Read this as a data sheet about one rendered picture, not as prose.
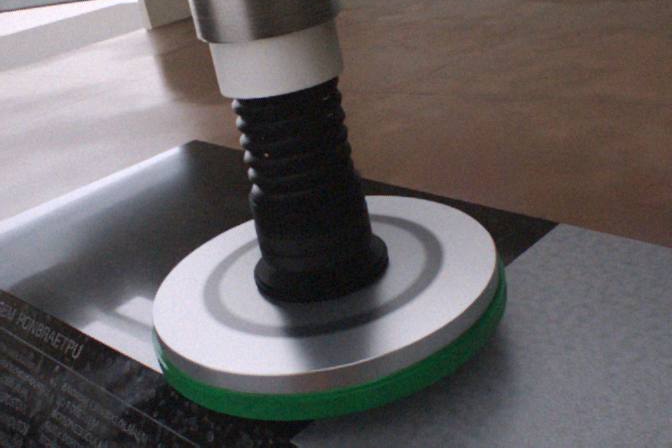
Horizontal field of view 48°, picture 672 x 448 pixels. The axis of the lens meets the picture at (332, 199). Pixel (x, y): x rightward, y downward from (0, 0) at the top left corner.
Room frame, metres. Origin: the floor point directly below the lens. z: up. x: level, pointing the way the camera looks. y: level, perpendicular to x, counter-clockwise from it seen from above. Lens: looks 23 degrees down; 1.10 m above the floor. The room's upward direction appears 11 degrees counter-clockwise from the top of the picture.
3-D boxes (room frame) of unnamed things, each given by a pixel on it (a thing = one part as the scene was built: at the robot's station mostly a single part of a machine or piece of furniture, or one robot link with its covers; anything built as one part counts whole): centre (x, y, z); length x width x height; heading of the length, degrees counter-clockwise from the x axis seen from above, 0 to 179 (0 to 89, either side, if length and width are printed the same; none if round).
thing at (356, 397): (0.41, 0.01, 0.87); 0.22 x 0.22 x 0.04
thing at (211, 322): (0.41, 0.01, 0.88); 0.21 x 0.21 x 0.01
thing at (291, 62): (0.41, 0.01, 1.02); 0.07 x 0.07 x 0.04
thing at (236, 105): (0.41, 0.01, 0.98); 0.06 x 0.06 x 0.09
